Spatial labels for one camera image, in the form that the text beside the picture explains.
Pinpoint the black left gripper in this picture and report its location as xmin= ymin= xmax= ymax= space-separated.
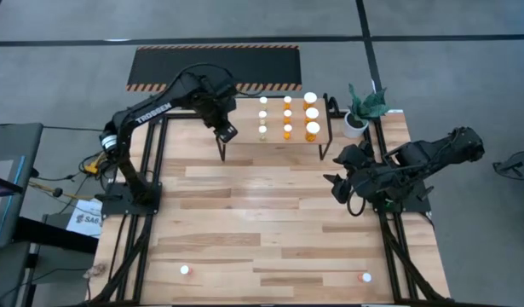
xmin=204 ymin=106 xmax=239 ymax=144

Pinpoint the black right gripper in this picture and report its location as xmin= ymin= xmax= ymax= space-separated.
xmin=323 ymin=143 xmax=384 ymax=205

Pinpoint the large orange pill bottle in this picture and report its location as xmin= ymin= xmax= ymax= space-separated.
xmin=302 ymin=91 xmax=319 ymax=111
xmin=303 ymin=107 xmax=320 ymax=126
xmin=304 ymin=121 xmax=321 ymax=143

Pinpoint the green plant in white pot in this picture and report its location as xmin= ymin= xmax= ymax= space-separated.
xmin=343 ymin=83 xmax=390 ymax=139

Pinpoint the black hazard-striped floor mat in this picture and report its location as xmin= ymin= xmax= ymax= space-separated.
xmin=125 ymin=44 xmax=303 ymax=92

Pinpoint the printed white paper sheet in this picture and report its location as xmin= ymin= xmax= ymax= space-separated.
xmin=66 ymin=198 xmax=104 ymax=238

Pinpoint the grey office chair base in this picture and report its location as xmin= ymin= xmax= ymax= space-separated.
xmin=492 ymin=147 xmax=524 ymax=181

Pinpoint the brown crumpled lump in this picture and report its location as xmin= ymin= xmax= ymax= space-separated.
xmin=83 ymin=263 xmax=107 ymax=279

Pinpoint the black bench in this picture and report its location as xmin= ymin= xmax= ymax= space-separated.
xmin=14 ymin=216 xmax=100 ymax=256

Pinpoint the grey office desk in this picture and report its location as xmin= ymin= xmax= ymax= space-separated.
xmin=0 ymin=122 xmax=44 ymax=251

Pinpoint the wooden shelf black metal frame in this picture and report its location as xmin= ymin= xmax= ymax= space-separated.
xmin=214 ymin=96 xmax=334 ymax=162

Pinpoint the black aluminium rig frame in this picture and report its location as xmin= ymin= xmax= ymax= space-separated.
xmin=89 ymin=108 xmax=169 ymax=306
xmin=366 ymin=119 xmax=452 ymax=304

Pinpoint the yellow cable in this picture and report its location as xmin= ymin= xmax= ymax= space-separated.
xmin=83 ymin=144 xmax=122 ymax=175

